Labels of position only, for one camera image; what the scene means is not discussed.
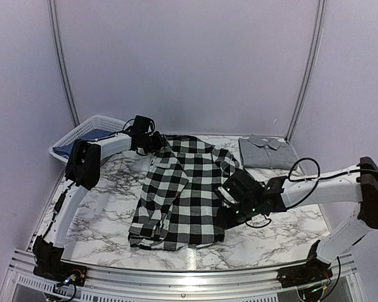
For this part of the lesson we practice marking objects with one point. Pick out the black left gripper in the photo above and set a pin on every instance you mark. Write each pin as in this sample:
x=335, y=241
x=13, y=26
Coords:
x=157, y=145

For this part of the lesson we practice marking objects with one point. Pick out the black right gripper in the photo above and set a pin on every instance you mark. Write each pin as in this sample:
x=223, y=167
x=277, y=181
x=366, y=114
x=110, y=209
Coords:
x=227, y=220

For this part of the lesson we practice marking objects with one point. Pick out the black white plaid shirt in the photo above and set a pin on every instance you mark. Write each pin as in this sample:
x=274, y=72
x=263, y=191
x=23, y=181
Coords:
x=178, y=205

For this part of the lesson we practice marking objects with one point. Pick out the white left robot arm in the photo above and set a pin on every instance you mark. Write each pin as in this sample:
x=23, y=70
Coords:
x=83, y=150

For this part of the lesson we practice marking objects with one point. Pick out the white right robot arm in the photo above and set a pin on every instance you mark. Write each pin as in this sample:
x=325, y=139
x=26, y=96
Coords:
x=356, y=184

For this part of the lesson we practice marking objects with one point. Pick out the white plastic basket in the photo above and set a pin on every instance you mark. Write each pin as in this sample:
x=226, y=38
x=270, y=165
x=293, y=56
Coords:
x=96, y=122

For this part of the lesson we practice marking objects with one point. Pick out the folded grey shirt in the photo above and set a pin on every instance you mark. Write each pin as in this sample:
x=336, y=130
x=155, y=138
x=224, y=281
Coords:
x=266, y=153

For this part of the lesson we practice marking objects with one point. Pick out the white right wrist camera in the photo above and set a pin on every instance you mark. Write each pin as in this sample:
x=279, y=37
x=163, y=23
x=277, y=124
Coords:
x=224, y=196

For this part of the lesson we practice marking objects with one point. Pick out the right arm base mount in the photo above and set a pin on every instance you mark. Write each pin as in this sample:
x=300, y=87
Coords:
x=304, y=277

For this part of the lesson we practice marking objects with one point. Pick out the right aluminium corner post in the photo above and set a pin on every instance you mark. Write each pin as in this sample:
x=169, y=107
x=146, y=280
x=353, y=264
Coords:
x=308, y=71

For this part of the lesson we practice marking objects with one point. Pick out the aluminium corner post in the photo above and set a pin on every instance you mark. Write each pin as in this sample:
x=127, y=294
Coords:
x=61, y=61
x=308, y=71

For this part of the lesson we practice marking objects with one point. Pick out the aluminium front frame rail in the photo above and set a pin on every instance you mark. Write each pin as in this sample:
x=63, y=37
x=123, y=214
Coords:
x=116, y=284

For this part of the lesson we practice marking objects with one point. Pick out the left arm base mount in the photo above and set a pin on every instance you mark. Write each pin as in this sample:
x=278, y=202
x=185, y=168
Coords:
x=61, y=271

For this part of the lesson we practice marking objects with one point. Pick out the left aluminium corner post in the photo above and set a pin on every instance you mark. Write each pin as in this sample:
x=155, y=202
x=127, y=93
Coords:
x=61, y=61

